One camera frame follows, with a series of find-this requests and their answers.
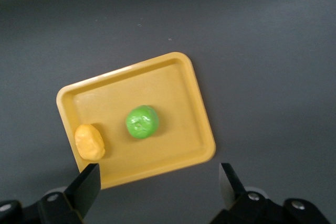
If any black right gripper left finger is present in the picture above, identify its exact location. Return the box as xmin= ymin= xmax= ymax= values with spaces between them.
xmin=37 ymin=163 xmax=101 ymax=224

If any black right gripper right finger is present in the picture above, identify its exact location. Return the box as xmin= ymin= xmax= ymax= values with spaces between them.
xmin=212 ymin=162 xmax=283 ymax=224

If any yellow toy potato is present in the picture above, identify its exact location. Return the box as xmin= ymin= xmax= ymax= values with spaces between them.
xmin=74 ymin=123 xmax=106 ymax=161

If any green toy apple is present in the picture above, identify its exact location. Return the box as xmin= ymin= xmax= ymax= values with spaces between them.
xmin=125 ymin=105 xmax=160 ymax=140

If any yellow plastic tray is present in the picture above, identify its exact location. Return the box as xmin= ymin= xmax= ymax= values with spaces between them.
xmin=56 ymin=51 xmax=216 ymax=190

